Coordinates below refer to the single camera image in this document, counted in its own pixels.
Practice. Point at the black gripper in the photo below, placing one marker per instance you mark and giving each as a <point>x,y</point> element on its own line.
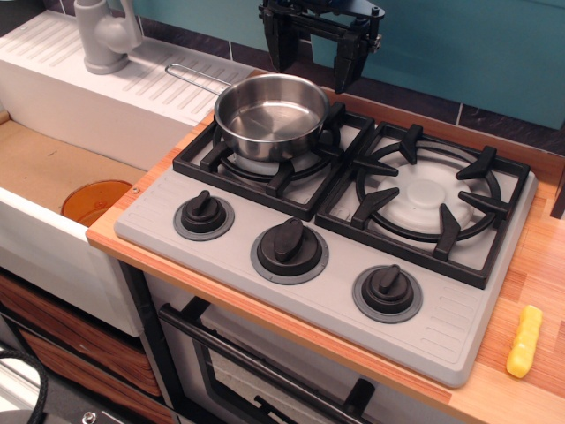
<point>285,21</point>

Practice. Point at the stainless steel pan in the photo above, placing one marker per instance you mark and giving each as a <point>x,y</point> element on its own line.
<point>269,118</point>

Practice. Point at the black left stove knob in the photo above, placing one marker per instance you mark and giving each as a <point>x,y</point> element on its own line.
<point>204,217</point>

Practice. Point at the black stove knob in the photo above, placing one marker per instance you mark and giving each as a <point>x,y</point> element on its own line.
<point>289,253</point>
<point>387,294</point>
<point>204,217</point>

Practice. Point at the black middle stove knob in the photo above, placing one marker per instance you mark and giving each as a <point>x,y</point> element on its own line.
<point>289,253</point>

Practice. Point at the grey toy stove top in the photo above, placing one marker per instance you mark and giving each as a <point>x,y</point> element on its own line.
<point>441,341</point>

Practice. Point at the black right stove knob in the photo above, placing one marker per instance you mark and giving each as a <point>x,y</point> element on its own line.
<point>387,294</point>

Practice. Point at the yellow toy fry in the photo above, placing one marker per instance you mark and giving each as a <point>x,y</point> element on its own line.
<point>521,356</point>

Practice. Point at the black left burner grate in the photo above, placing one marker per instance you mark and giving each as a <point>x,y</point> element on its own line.
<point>296,187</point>

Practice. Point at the black burner grate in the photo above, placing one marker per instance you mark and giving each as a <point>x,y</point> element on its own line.
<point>296,187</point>
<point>442,206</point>

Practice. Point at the grey toy faucet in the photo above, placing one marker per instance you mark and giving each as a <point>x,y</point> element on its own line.
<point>106,40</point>

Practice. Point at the black right burner grate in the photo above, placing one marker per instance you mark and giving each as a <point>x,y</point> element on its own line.
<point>442,206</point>

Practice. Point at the white toy sink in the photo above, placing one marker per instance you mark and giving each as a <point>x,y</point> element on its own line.
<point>63,127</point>

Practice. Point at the orange plastic plate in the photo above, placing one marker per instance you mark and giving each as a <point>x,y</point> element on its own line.
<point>89,202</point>

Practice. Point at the toy oven door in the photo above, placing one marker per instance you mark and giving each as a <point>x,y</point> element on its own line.
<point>258,390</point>

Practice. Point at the wood grain drawer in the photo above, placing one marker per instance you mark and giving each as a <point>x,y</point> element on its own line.
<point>85,351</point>

